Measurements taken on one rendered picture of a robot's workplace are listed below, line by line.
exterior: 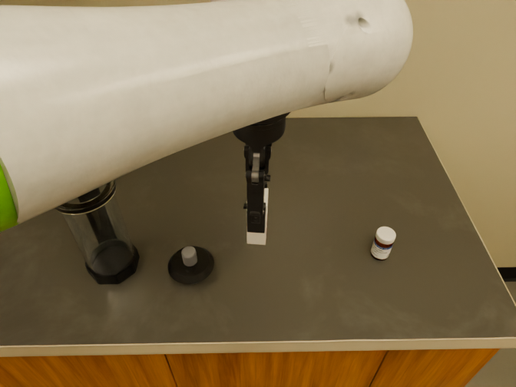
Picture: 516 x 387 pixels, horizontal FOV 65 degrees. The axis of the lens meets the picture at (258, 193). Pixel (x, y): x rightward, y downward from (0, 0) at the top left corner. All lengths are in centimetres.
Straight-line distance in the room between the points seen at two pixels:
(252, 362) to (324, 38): 73
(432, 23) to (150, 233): 89
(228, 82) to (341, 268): 65
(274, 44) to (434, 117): 114
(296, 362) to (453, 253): 40
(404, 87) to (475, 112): 26
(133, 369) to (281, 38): 81
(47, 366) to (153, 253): 32
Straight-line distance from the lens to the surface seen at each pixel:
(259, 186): 58
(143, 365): 96
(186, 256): 80
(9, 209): 22
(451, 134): 147
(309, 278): 84
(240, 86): 26
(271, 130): 54
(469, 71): 135
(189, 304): 81
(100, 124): 22
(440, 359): 100
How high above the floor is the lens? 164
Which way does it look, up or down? 45 degrees down
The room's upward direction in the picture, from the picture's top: straight up
